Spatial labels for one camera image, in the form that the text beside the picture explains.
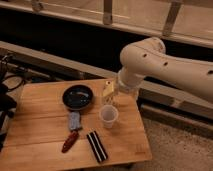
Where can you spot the blue grey cloth piece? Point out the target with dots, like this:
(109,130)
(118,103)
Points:
(74,121)

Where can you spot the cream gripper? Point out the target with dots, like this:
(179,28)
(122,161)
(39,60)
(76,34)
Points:
(110,90)

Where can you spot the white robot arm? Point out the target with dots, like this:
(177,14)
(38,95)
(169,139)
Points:
(148,58)

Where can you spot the wooden table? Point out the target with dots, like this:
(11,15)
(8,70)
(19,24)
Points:
(40,127)

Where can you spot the translucent plastic cup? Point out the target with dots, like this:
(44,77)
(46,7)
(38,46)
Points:
(108,115)

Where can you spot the metal railing frame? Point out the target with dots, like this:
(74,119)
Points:
(185,21)

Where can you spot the black white striped block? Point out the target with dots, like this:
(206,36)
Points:
(97,147)

